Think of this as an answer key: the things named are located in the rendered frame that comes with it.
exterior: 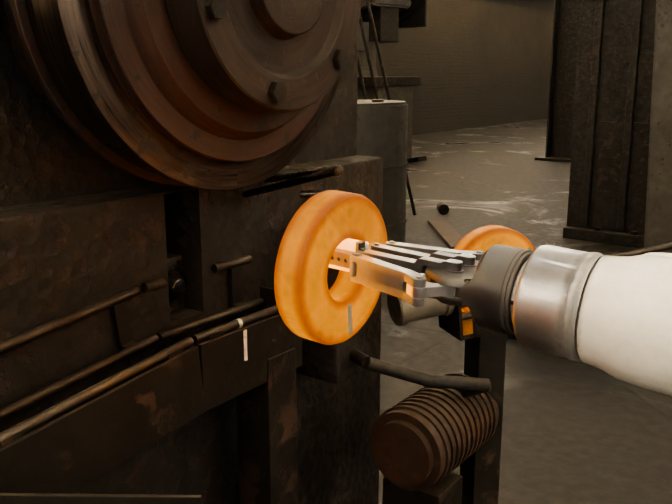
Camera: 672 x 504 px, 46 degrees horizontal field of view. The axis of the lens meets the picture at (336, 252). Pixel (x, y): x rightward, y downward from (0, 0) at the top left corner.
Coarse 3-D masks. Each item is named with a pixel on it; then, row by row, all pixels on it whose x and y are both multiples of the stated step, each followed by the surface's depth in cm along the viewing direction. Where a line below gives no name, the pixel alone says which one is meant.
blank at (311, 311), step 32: (288, 224) 74; (320, 224) 73; (352, 224) 77; (384, 224) 82; (288, 256) 73; (320, 256) 74; (288, 288) 73; (320, 288) 75; (352, 288) 80; (288, 320) 75; (320, 320) 76; (352, 320) 80
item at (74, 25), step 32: (32, 0) 75; (64, 0) 72; (64, 32) 73; (96, 32) 75; (64, 64) 77; (96, 64) 76; (64, 96) 80; (96, 96) 76; (96, 128) 82; (128, 128) 80; (128, 160) 88; (160, 160) 84; (192, 160) 88; (256, 160) 96; (288, 160) 101
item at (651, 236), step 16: (656, 0) 322; (656, 16) 323; (656, 32) 324; (656, 48) 323; (656, 64) 324; (656, 80) 324; (656, 96) 325; (656, 112) 326; (656, 128) 327; (656, 144) 328; (656, 160) 329; (656, 176) 330; (656, 192) 331; (656, 208) 332; (656, 224) 334; (656, 240) 335
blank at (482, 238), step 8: (472, 232) 123; (480, 232) 122; (488, 232) 121; (496, 232) 122; (504, 232) 122; (512, 232) 123; (464, 240) 122; (472, 240) 121; (480, 240) 121; (488, 240) 121; (496, 240) 122; (504, 240) 122; (512, 240) 123; (520, 240) 123; (528, 240) 124; (456, 248) 123; (464, 248) 121; (472, 248) 121; (480, 248) 121; (488, 248) 122; (528, 248) 124
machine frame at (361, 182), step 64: (0, 64) 84; (0, 128) 85; (64, 128) 91; (320, 128) 131; (0, 192) 86; (64, 192) 93; (128, 192) 97; (192, 192) 103; (0, 256) 81; (64, 256) 87; (128, 256) 95; (192, 256) 106; (256, 256) 114; (0, 320) 82; (192, 320) 105; (0, 384) 83; (320, 384) 131; (192, 448) 108; (320, 448) 134
